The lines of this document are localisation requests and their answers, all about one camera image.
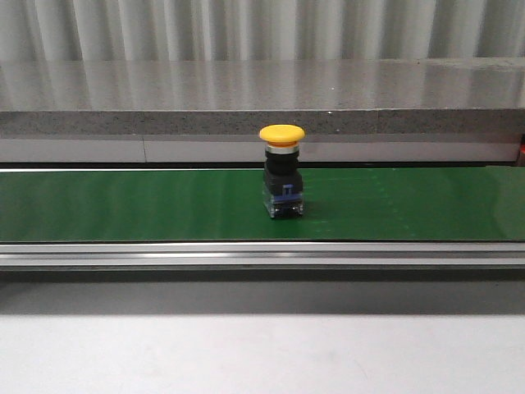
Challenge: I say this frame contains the grey speckled stone counter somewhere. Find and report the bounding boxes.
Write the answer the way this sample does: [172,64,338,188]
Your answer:
[1,58,524,164]

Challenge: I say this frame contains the aluminium conveyor frame rail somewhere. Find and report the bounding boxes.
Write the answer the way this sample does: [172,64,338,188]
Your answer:
[1,241,524,282]

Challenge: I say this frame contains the green conveyor belt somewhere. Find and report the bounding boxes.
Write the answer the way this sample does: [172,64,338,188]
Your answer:
[1,166,524,243]

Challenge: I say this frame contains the white pleated curtain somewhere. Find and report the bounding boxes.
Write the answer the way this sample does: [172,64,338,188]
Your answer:
[1,1,524,62]

